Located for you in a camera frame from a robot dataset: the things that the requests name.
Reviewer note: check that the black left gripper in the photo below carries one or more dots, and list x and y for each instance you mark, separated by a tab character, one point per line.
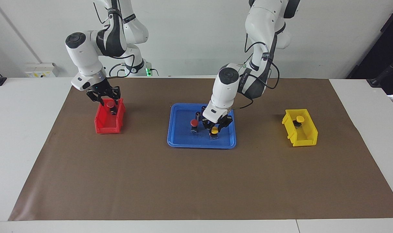
217	124

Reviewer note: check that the white wall socket box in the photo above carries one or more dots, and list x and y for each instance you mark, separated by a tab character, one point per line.
41	69

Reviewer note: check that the brown table mat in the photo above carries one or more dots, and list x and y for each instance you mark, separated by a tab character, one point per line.
196	181

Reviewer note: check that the black stand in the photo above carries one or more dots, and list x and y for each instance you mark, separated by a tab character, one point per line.
376	81

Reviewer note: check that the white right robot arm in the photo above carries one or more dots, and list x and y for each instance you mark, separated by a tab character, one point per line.
83	55

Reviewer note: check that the yellow plastic bin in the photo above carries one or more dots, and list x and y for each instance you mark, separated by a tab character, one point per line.
309	142

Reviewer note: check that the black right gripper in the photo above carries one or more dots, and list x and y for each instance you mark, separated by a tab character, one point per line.
101	90

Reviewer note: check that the black backdrop panel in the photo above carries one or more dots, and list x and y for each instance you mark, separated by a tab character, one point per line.
377	42

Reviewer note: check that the yellow push button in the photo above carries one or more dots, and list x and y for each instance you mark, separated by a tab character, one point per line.
300	118
214	130

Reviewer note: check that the blue plastic tray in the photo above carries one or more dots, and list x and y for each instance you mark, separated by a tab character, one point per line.
180	136

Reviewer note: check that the red plastic bin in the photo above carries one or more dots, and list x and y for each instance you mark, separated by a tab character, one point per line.
106	124

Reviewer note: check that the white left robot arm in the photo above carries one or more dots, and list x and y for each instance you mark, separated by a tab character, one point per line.
227	87

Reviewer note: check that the red push button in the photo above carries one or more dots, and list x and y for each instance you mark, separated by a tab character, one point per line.
194	122
109	104

